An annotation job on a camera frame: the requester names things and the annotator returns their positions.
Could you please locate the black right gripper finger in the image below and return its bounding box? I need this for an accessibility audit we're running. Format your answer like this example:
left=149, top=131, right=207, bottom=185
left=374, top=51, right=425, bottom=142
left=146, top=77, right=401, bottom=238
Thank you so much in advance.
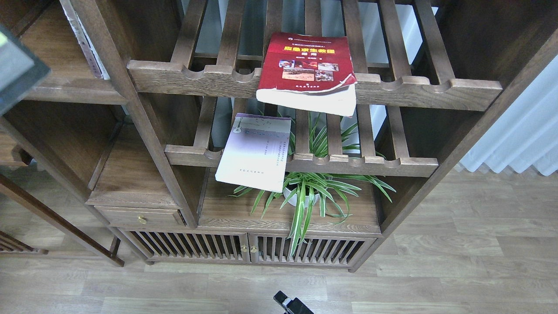
left=273, top=290, right=313, bottom=314

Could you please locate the pale purple paperback book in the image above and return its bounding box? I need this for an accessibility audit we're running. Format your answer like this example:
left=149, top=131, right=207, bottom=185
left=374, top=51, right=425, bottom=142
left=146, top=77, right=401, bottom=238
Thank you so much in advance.
left=215, top=113, right=292, bottom=192

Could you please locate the black green cover book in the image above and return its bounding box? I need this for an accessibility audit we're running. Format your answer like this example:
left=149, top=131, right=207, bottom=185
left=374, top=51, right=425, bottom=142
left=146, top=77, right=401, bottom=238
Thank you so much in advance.
left=0, top=25, right=51, bottom=115

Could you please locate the white plant pot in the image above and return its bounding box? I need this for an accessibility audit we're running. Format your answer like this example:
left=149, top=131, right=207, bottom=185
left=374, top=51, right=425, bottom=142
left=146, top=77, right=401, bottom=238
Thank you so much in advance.
left=283, top=186, right=320, bottom=208

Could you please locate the green spider plant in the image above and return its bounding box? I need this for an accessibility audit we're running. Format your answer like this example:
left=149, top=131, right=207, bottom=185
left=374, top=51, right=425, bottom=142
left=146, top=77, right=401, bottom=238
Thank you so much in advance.
left=229, top=113, right=396, bottom=258

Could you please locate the dark wooden bookshelf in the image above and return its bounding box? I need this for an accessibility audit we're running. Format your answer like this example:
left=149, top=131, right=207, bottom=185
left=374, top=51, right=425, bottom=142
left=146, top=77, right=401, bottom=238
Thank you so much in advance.
left=1, top=0, right=557, bottom=272

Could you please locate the brass drawer knob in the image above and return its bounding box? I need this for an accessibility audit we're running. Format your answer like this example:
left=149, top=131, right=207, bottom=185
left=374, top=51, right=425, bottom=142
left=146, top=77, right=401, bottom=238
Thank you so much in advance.
left=137, top=216, right=147, bottom=225

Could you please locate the red thick book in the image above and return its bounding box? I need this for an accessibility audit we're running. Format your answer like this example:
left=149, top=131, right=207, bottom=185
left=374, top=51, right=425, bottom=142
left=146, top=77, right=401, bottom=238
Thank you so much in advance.
left=256, top=32, right=357, bottom=117

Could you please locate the white curtain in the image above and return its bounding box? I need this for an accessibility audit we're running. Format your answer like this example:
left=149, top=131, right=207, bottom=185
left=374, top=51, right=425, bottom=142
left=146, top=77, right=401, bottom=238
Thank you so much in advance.
left=458, top=58, right=558, bottom=176

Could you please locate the worn white upright book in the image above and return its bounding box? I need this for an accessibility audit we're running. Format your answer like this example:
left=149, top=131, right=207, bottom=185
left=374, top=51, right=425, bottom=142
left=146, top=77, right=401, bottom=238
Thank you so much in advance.
left=60, top=0, right=110, bottom=80

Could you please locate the wooden furniture at left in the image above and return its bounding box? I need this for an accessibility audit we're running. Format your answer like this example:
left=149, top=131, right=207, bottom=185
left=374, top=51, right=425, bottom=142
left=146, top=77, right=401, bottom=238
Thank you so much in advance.
left=0, top=130, right=124, bottom=267

